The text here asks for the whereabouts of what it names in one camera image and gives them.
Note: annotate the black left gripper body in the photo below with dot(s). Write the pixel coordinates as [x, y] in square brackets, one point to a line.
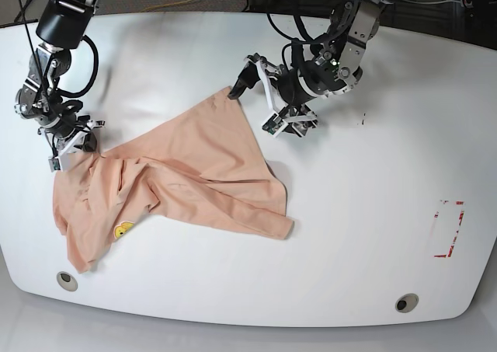
[297, 86]

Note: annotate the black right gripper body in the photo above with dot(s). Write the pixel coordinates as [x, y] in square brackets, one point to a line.
[59, 129]

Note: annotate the peach t-shirt with emoji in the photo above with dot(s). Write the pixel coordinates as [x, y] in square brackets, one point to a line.
[203, 167]

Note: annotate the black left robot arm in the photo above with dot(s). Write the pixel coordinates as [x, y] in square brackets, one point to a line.
[319, 67]

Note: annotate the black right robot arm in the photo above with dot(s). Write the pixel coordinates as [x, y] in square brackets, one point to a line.
[61, 28]

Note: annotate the left table grommet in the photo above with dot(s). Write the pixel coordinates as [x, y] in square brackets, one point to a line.
[67, 281]

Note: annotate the table grommet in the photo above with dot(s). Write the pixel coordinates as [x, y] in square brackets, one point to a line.
[67, 281]
[407, 303]

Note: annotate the red tape rectangle marking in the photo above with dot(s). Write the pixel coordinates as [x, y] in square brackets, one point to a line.
[447, 222]

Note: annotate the right table grommet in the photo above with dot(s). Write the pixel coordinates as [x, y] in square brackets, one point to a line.
[407, 303]

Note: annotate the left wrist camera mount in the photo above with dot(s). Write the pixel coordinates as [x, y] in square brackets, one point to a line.
[278, 109]

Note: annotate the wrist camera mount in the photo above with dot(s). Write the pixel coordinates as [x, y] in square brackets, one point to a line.
[60, 158]
[278, 109]

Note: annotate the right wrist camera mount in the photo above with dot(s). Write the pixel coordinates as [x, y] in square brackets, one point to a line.
[60, 158]

